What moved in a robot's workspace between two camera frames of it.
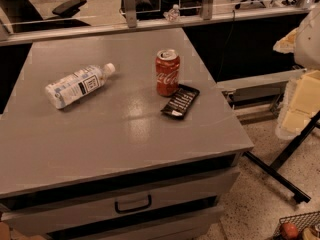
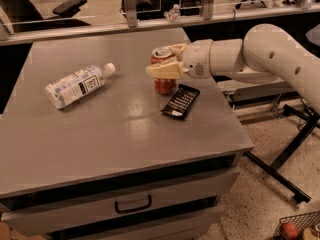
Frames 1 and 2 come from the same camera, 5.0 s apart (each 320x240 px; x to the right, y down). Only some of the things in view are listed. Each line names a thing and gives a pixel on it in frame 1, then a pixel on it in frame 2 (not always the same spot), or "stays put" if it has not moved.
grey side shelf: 260,91 stays put
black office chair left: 21,15 stays put
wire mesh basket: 302,221 stays put
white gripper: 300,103 -> 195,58
